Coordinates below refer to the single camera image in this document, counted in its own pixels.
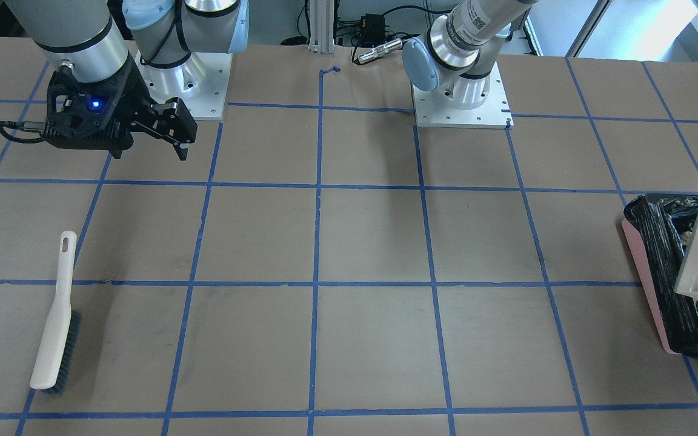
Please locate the black lined trash bin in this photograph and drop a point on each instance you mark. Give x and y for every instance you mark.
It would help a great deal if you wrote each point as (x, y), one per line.
(653, 226)

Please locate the white hand brush black bristles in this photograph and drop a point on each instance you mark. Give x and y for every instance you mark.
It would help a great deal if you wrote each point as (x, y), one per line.
(61, 329)

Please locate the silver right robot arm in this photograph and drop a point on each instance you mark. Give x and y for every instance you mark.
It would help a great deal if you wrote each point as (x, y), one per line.
(84, 35)

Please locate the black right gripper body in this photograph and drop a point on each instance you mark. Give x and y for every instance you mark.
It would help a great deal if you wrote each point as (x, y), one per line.
(132, 92)

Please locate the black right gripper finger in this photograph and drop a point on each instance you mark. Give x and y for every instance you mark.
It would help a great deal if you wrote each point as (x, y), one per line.
(170, 121)

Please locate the aluminium frame post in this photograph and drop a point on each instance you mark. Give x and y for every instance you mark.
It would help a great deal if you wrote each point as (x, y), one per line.
(321, 26)

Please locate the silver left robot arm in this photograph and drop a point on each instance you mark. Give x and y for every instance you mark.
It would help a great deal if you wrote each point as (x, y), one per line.
(454, 61)

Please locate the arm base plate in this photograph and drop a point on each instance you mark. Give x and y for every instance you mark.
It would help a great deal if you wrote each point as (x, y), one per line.
(465, 103)
(202, 82)

